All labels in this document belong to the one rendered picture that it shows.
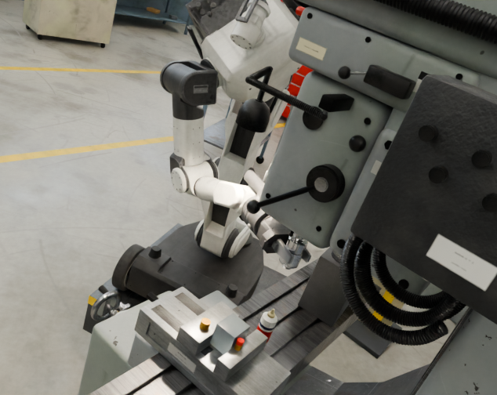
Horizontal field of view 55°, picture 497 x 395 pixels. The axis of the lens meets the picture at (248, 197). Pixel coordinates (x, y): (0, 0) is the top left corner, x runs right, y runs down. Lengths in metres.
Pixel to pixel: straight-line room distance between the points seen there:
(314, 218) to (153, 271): 1.12
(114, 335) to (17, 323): 1.09
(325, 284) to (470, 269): 0.86
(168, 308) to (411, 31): 0.79
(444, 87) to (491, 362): 0.40
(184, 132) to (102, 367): 0.72
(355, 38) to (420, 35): 0.11
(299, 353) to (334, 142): 0.63
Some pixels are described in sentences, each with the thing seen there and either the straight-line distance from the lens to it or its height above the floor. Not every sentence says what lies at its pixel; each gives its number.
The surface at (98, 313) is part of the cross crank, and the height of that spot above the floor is 0.61.
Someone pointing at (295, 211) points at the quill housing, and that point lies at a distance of 0.97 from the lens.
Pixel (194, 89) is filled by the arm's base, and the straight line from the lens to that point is 1.34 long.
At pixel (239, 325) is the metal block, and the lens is 1.09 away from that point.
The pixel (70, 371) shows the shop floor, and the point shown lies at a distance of 2.34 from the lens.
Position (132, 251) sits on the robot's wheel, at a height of 0.60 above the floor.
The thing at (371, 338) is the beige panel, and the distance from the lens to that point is 3.10.
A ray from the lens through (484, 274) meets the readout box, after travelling 0.57.
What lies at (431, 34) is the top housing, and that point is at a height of 1.76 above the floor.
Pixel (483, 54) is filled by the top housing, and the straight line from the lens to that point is 0.79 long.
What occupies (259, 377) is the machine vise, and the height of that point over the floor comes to 1.00.
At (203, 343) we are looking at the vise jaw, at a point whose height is 1.03.
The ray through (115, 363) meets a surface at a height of 0.68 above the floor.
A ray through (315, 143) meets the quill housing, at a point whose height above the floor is 1.51.
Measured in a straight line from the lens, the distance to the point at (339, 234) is 0.91.
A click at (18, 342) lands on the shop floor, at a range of 2.44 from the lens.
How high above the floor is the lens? 1.77
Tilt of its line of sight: 26 degrees down
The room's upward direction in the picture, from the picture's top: 20 degrees clockwise
